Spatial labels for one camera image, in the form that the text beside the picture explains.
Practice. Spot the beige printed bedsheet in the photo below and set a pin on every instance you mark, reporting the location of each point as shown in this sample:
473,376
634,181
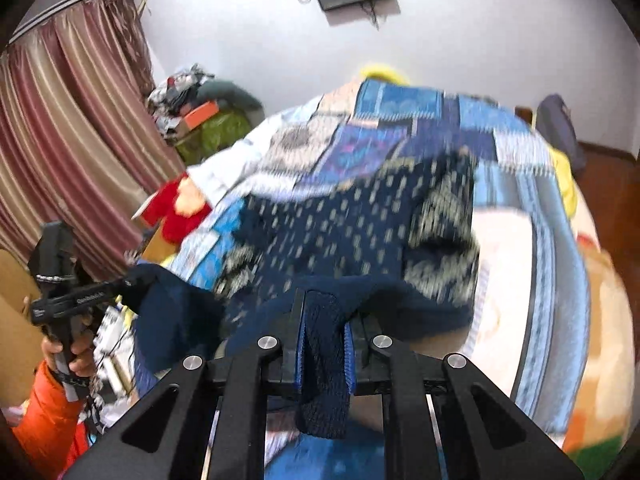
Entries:
575,335

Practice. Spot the grey bag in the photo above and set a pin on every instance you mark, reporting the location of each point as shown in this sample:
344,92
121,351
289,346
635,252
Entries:
562,130

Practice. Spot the pile of clothes and clutter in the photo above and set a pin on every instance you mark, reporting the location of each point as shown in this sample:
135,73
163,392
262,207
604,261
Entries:
172,92

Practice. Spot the yellow cushion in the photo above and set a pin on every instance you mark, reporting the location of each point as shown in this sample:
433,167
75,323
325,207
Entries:
382,72

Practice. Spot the brown cardboard box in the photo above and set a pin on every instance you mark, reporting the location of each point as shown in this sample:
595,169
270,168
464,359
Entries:
157,245

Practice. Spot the red plush toy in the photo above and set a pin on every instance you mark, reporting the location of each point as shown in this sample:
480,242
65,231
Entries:
175,210

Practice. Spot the striped maroon curtain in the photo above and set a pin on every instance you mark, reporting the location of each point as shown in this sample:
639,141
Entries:
75,135

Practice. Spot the green patterned bag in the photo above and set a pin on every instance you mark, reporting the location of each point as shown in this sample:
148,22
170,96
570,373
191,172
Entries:
215,135

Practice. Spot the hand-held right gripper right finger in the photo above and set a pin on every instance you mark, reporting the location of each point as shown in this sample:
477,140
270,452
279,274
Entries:
353,360

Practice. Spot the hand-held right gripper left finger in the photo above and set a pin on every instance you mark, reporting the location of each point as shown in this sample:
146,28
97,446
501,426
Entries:
300,345

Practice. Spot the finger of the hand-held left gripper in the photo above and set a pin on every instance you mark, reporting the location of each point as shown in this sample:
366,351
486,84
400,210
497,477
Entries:
117,287

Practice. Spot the flat brown cardboard sheet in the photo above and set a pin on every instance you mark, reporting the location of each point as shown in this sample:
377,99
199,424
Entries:
17,340

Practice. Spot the orange box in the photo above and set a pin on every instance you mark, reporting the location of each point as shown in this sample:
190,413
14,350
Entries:
202,115

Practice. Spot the person's left hand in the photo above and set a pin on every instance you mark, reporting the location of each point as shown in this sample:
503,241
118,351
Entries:
80,357

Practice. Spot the person's left forearm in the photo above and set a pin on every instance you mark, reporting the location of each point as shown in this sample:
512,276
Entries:
45,420

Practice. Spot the navy patterned hooded jacket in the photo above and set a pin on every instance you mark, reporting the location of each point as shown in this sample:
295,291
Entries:
325,220

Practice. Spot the white cloth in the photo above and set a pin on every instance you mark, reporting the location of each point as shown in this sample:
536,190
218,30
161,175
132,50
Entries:
225,170

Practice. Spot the blue patchwork blanket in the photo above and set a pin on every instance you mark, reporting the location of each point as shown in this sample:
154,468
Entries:
380,125

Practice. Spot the grey pillow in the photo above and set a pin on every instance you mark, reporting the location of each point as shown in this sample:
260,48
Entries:
230,95

